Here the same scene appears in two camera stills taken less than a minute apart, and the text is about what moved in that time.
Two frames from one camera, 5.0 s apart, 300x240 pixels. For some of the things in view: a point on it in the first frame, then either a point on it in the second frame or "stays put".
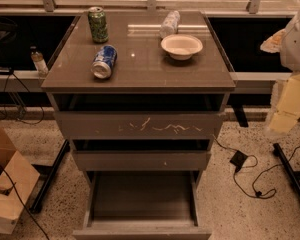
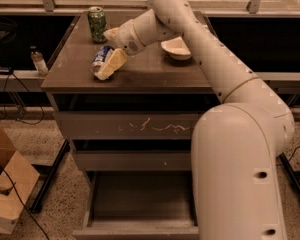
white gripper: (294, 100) to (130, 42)
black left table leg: (36, 205) stays put
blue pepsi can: (103, 61) stays put
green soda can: (98, 24) stays put
